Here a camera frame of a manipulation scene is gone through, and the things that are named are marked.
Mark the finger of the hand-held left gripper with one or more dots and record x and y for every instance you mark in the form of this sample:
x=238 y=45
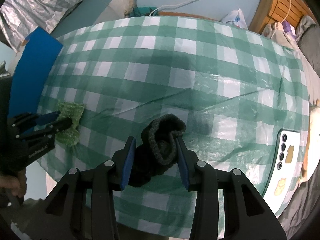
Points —
x=60 y=126
x=47 y=118

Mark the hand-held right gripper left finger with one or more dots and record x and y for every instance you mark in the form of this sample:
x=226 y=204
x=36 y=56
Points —
x=127 y=165

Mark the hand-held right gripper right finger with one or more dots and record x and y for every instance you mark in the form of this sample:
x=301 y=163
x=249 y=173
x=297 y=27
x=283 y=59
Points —
x=183 y=165

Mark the green fuzzy scrub cloth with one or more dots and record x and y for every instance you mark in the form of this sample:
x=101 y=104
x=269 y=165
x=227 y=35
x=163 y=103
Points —
x=71 y=110

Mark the black knitted sock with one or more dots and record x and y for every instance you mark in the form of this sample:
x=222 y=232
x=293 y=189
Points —
x=162 y=142

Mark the blue cardboard box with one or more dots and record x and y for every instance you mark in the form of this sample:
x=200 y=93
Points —
x=35 y=62

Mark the person's left hand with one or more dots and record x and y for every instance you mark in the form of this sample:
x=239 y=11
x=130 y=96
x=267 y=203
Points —
x=12 y=182

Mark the white smartphone with stickers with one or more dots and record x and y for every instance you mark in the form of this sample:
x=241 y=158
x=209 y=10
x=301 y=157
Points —
x=287 y=177

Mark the green white checked tablecloth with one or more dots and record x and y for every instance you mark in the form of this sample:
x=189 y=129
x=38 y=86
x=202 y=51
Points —
x=200 y=55

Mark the silver foil sheet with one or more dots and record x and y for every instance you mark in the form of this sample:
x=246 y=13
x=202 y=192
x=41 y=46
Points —
x=45 y=2

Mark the white plush toy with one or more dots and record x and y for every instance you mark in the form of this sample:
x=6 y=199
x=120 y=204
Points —
x=315 y=130

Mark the teal plastic crate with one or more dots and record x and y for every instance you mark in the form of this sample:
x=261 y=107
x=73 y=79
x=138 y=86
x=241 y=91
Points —
x=143 y=11

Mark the white plastic bag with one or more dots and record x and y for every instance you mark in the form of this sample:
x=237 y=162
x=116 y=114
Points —
x=236 y=17

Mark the purple packet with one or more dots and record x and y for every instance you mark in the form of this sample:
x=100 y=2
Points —
x=288 y=27

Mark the grey bed blanket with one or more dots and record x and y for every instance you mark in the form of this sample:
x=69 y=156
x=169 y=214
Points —
x=310 y=42

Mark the wooden headboard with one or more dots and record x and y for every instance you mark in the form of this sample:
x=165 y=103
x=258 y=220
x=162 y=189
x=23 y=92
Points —
x=282 y=7

